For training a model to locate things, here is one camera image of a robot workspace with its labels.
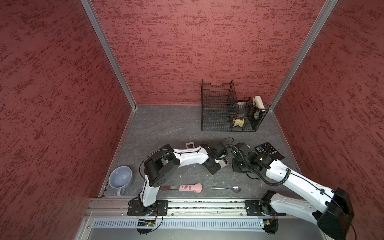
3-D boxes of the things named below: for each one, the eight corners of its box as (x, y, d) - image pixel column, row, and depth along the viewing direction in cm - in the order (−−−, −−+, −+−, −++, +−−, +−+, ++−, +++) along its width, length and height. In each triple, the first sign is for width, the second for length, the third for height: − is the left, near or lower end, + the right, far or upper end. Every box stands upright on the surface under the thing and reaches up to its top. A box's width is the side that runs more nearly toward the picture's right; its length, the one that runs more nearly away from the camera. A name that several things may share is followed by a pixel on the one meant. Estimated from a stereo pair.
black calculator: (254, 150, 98) (255, 148, 96) (256, 140, 103) (258, 138, 101) (281, 161, 93) (283, 160, 91) (283, 151, 98) (285, 149, 95)
